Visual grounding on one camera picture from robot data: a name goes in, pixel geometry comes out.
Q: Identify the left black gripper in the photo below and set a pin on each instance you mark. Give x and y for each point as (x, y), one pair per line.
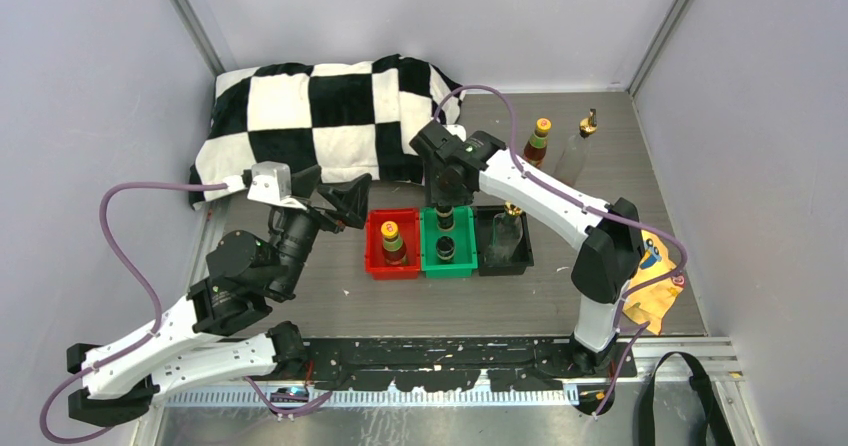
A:
(352, 199)

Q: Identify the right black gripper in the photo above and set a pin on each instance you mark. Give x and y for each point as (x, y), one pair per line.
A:
(463, 197)

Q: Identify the red label spice jar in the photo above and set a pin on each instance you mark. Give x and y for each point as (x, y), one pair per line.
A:
(445, 217)

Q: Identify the green label spice jar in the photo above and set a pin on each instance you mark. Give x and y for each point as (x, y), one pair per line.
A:
(445, 248)

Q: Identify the clear glass oil bottle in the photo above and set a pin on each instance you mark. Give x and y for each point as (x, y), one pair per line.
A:
(506, 234)

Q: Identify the yellow cap chili sauce bottle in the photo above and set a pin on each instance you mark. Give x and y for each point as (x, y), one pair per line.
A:
(535, 148)

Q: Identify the brown sauce glass bottle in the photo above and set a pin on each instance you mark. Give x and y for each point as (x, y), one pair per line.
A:
(575, 154)

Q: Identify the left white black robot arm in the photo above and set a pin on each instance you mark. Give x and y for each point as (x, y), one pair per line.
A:
(198, 339)

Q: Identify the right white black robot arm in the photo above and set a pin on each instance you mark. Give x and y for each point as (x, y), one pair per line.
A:
(605, 236)

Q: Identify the red plastic bin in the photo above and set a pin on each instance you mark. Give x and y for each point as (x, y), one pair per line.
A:
(405, 222)

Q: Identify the green plastic bin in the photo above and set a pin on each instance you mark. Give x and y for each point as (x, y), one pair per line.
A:
(464, 260)

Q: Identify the black white checkered cloth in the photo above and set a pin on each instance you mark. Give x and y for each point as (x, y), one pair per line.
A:
(349, 119)

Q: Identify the black plastic bin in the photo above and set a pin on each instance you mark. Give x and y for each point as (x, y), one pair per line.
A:
(522, 258)

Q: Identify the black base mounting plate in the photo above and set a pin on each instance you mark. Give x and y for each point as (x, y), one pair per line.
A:
(443, 364)

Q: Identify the yellow cloth rag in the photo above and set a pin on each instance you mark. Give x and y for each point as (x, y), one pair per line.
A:
(652, 303)

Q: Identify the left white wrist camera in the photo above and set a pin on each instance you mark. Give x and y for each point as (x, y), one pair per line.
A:
(270, 183)

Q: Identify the aluminium slotted rail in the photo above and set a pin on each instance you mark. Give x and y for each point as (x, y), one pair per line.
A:
(483, 395)

